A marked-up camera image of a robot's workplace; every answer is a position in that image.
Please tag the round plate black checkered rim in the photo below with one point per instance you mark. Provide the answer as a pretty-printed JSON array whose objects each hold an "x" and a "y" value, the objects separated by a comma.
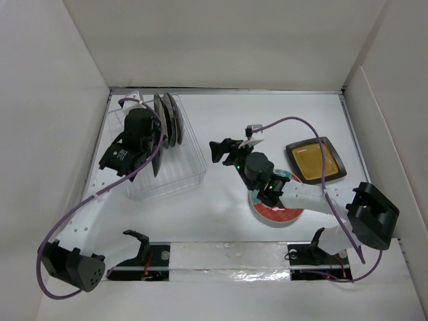
[{"x": 158, "y": 107}]

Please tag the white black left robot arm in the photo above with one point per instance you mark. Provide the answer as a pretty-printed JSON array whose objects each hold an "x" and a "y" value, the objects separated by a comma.
[{"x": 67, "y": 251}]

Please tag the aluminium frame rail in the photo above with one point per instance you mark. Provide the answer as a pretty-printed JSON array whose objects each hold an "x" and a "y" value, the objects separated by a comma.
[{"x": 117, "y": 90}]

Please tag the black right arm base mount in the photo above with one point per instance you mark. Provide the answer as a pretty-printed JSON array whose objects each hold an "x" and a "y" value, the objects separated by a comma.
[{"x": 309, "y": 265}]

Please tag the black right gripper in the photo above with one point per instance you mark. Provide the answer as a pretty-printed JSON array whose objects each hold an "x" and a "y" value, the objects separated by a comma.
[{"x": 227, "y": 146}]

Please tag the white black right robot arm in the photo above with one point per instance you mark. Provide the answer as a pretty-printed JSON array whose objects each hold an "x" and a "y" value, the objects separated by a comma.
[{"x": 364, "y": 214}]

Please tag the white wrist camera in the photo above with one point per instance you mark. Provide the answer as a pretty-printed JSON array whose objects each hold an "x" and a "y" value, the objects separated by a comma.
[
  {"x": 254, "y": 135},
  {"x": 130, "y": 102}
]

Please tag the black square floral plate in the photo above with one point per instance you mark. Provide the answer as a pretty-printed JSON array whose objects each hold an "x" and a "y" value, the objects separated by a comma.
[{"x": 157, "y": 161}]

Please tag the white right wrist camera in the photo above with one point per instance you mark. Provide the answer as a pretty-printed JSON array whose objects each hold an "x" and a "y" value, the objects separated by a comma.
[{"x": 254, "y": 135}]

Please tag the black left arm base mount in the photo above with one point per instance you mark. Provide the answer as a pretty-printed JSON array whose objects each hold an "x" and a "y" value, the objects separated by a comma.
[{"x": 150, "y": 267}]

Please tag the cream round plate tree design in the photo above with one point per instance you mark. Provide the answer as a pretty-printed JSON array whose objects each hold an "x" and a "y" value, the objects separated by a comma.
[{"x": 172, "y": 121}]

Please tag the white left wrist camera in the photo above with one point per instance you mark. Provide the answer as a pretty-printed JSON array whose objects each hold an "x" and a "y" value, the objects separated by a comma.
[{"x": 130, "y": 102}]

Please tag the square yellow plate dark rim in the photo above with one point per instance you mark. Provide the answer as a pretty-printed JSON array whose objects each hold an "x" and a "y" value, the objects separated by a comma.
[{"x": 305, "y": 158}]

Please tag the clear plastic dish rack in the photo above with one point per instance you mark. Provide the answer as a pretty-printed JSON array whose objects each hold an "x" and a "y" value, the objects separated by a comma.
[{"x": 183, "y": 166}]

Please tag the red teal round plate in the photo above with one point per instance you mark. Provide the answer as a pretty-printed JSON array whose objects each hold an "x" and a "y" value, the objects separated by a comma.
[{"x": 277, "y": 216}]

